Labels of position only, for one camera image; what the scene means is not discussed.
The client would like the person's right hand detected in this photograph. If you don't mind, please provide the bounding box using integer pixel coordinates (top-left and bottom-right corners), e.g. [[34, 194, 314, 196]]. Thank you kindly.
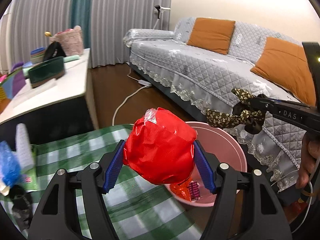
[[296, 133, 320, 189]]

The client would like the green white checkered tablecloth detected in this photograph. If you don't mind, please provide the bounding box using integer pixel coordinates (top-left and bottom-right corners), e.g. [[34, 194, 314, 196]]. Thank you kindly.
[[30, 124, 202, 239]]

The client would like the white foam net sleeve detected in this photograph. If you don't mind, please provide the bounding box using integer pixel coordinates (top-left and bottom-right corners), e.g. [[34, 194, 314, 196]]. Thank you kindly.
[[15, 123, 35, 172]]

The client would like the white paper sheet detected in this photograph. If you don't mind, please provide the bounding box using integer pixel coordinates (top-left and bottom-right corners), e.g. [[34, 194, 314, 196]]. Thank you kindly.
[[0, 181, 10, 196]]

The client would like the green snack packet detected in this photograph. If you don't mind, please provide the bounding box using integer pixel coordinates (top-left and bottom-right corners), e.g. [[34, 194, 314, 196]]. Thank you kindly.
[[21, 144, 40, 192]]

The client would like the black pink printed wrapper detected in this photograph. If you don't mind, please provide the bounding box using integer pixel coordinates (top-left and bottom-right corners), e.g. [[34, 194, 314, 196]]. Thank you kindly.
[[188, 181, 201, 201]]

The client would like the pink trash bin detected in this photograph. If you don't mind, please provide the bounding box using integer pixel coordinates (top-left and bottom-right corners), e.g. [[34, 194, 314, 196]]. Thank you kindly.
[[165, 121, 247, 207]]

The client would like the grey pleated curtain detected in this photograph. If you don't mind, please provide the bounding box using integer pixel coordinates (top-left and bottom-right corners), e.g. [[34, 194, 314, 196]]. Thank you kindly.
[[1, 0, 171, 73]]

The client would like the blue plastic bag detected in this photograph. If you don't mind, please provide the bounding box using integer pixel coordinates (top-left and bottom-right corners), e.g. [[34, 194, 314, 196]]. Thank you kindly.
[[0, 141, 21, 187]]

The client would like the grey quilted sofa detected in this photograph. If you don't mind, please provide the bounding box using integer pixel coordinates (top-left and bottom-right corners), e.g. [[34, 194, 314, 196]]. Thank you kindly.
[[123, 17, 316, 190]]

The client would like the white top coffee table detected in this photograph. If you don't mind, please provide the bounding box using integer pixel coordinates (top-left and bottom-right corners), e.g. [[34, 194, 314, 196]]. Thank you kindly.
[[1, 48, 99, 148]]

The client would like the black crumpled plastic wrapper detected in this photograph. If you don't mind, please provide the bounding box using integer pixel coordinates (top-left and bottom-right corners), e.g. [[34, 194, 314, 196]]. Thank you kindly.
[[9, 185, 33, 231]]

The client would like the white power strip cable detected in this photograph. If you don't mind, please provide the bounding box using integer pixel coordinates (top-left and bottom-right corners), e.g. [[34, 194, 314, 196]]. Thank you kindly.
[[111, 67, 153, 127]]

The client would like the brown floral fabric scrap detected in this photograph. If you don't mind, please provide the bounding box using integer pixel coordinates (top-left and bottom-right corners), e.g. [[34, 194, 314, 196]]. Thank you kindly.
[[206, 88, 266, 135]]

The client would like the light green rolled mat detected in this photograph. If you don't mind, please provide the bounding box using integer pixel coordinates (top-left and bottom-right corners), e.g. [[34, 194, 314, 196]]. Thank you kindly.
[[63, 55, 80, 63]]

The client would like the red paper ball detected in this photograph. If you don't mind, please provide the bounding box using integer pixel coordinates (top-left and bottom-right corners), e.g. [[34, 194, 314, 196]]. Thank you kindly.
[[123, 107, 197, 185]]

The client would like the black hat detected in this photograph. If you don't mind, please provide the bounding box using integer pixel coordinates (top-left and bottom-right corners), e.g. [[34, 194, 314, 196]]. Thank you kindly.
[[43, 41, 67, 61]]

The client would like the stack of coloured bowls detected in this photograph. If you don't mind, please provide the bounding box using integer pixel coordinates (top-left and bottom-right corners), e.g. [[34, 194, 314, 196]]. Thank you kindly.
[[30, 47, 46, 64]]

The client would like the orange cushion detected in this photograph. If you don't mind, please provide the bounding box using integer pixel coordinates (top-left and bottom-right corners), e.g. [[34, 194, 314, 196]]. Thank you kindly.
[[187, 17, 235, 55], [251, 37, 316, 106]]

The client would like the colourful tin box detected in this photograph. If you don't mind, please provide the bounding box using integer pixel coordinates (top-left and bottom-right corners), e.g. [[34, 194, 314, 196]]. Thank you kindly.
[[0, 67, 26, 113]]

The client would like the orange plastic bag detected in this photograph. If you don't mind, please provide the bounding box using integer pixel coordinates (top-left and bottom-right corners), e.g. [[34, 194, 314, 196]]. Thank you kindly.
[[170, 177, 193, 202]]

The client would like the pink quilted basket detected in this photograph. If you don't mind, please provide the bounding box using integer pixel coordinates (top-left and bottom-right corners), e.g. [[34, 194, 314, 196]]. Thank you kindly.
[[49, 25, 84, 56]]

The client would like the teal curtain panel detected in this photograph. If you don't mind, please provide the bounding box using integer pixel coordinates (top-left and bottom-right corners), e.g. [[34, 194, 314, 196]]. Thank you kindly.
[[69, 0, 92, 48]]

